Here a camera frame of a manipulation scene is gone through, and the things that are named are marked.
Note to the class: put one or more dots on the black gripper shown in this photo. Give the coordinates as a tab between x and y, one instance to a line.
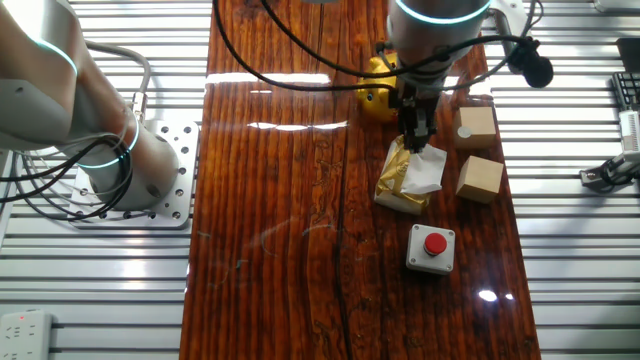
420	100

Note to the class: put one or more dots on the silver coin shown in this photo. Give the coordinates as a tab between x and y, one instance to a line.
465	132

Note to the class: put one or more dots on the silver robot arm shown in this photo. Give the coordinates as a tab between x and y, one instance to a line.
50	75

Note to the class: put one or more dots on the gold piggy bank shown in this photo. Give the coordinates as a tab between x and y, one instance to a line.
375	102

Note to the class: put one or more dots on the white tissue sheet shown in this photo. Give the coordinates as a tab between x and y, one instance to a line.
425	170

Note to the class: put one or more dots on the gold tissue pack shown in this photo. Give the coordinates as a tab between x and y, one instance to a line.
392	180

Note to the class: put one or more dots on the light wooden block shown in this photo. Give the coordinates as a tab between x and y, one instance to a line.
480	122
479	179

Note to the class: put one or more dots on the grey box red button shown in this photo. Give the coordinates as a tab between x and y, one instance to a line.
431	250

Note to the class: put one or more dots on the black foam microphone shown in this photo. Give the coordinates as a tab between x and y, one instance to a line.
537	70

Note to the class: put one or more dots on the black keyboard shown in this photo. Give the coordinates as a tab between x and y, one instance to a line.
627	90

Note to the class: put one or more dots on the black flat device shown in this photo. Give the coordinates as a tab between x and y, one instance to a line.
630	55

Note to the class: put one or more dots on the grey flat device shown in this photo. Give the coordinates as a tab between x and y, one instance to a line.
617	5

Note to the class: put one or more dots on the white power strip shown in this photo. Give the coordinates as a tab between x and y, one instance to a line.
22	335

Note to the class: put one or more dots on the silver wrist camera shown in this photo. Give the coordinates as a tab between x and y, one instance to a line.
507	25

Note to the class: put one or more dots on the small grey camera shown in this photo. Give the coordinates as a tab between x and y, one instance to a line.
625	162

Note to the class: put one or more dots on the silver ribbed camera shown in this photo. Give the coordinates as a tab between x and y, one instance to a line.
631	131

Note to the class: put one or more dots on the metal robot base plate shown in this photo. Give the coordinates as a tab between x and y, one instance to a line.
182	150

